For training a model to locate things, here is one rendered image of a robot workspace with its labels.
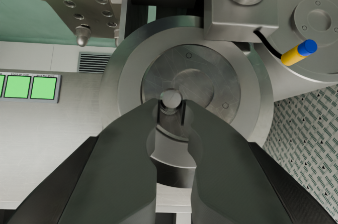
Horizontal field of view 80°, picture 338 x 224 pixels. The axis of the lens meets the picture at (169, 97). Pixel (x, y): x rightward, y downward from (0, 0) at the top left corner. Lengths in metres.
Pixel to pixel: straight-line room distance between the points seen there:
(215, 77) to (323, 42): 0.11
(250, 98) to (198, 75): 0.05
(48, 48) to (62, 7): 2.95
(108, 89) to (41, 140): 0.40
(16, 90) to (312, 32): 0.57
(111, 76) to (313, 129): 0.26
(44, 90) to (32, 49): 3.00
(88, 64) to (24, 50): 0.93
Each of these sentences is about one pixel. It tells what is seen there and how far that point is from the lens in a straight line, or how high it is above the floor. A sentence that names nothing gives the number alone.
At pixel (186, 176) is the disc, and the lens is 0.17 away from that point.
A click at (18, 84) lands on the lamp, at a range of 0.60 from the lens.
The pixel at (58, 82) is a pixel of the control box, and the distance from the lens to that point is 0.56.
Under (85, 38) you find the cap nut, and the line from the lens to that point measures 0.56.
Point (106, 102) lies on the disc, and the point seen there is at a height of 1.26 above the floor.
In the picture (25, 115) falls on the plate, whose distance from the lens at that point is 0.58.
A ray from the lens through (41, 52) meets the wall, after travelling 3.47.
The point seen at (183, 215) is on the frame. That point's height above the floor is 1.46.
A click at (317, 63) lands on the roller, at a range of 0.23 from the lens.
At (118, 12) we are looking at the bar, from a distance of 0.45.
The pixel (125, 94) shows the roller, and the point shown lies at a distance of 0.16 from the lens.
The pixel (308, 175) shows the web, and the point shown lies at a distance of 0.34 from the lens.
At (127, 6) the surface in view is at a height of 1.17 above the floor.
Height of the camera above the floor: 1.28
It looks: 10 degrees down
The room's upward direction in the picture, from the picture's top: 178 degrees counter-clockwise
